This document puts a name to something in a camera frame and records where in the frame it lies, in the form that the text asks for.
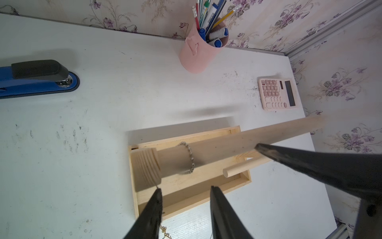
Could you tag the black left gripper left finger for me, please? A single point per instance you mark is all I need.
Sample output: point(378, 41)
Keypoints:
point(148, 223)

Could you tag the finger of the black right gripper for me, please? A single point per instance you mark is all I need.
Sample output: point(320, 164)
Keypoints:
point(357, 174)

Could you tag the pink calculator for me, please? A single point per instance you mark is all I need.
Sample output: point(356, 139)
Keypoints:
point(278, 94)

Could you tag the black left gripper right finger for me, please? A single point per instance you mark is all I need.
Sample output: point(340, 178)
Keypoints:
point(225, 222)

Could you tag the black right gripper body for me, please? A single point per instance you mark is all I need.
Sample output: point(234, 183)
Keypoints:
point(369, 221)

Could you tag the pink pen holder cup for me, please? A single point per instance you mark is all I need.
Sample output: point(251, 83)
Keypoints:
point(197, 52)

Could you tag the wooden jewelry display stand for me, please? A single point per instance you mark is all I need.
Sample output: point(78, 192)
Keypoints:
point(185, 167)

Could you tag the pens in pink cup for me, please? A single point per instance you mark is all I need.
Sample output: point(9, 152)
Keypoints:
point(209, 22)

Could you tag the blue black stapler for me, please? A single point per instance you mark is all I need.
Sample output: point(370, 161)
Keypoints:
point(38, 77)

